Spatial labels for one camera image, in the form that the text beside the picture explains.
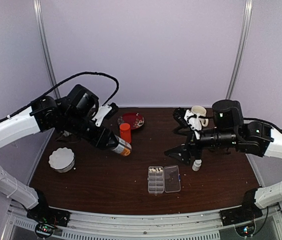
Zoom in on white pill bottle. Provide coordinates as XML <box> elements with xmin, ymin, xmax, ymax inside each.
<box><xmin>192</xmin><ymin>159</ymin><xmax>202</xmax><ymax>172</ymax></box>

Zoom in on grey lid pill bottle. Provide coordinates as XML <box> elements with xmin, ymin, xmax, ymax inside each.
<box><xmin>110</xmin><ymin>136</ymin><xmax>132</xmax><ymax>157</ymax></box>

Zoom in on orange pill bottle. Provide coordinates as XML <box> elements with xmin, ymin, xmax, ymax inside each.
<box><xmin>119</xmin><ymin>123</ymin><xmax>132</xmax><ymax>144</ymax></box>

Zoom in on clear plastic pill organizer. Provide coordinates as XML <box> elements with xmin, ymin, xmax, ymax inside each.
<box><xmin>147</xmin><ymin>165</ymin><xmax>181</xmax><ymax>195</ymax></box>

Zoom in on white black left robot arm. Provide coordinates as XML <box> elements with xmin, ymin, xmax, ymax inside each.
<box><xmin>0</xmin><ymin>84</ymin><xmax>119</xmax><ymax>222</ymax></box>

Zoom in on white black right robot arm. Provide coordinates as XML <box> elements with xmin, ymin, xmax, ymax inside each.
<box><xmin>164</xmin><ymin>99</ymin><xmax>282</xmax><ymax>168</ymax></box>

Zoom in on white pills in organizer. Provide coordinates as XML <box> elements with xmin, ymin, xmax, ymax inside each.
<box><xmin>149</xmin><ymin>168</ymin><xmax>163</xmax><ymax>174</ymax></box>

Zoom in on red floral plate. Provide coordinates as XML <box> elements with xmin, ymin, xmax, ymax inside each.
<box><xmin>117</xmin><ymin>112</ymin><xmax>145</xmax><ymax>131</ymax></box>

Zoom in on cream ribbed mug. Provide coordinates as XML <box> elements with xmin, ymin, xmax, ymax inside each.
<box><xmin>191</xmin><ymin>105</ymin><xmax>209</xmax><ymax>131</ymax></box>

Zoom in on white scalloped bowl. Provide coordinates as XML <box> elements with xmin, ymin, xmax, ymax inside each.
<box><xmin>48</xmin><ymin>147</ymin><xmax>75</xmax><ymax>173</ymax></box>

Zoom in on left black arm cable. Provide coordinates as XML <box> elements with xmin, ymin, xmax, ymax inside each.
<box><xmin>0</xmin><ymin>71</ymin><xmax>120</xmax><ymax>133</ymax></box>

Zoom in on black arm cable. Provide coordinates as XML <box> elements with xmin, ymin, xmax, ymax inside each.
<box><xmin>243</xmin><ymin>117</ymin><xmax>282</xmax><ymax>142</ymax></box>
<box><xmin>0</xmin><ymin>71</ymin><xmax>120</xmax><ymax>133</ymax></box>

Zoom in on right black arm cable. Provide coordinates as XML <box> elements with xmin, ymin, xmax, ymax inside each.
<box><xmin>243</xmin><ymin>117</ymin><xmax>282</xmax><ymax>142</ymax></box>

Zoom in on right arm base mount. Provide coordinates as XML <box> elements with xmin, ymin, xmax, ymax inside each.
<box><xmin>220</xmin><ymin>203</ymin><xmax>263</xmax><ymax>239</ymax></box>

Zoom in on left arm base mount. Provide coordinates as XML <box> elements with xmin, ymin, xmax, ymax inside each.
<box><xmin>23</xmin><ymin>201</ymin><xmax>70</xmax><ymax>239</ymax></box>

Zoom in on left aluminium frame post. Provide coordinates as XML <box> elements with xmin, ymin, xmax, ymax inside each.
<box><xmin>33</xmin><ymin>0</ymin><xmax>57</xmax><ymax>87</ymax></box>

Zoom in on aluminium frame post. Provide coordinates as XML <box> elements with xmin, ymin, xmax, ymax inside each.
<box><xmin>226</xmin><ymin>0</ymin><xmax>253</xmax><ymax>100</ymax></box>
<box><xmin>33</xmin><ymin>0</ymin><xmax>57</xmax><ymax>87</ymax></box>

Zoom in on right aluminium frame post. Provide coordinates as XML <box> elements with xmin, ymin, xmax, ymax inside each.
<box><xmin>226</xmin><ymin>0</ymin><xmax>253</xmax><ymax>100</ymax></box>

